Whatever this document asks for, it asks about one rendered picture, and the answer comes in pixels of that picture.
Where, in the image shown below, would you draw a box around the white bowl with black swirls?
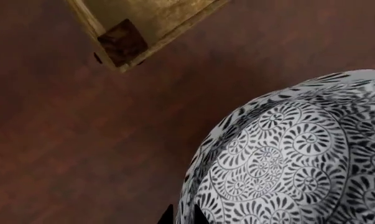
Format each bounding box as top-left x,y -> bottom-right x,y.
180,68 -> 375,224

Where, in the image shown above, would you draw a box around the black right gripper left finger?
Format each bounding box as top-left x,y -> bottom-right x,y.
158,203 -> 175,224

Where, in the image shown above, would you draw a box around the wooden tray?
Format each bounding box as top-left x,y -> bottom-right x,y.
65,0 -> 231,75

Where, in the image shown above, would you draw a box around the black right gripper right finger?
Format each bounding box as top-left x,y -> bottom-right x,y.
194,203 -> 211,224

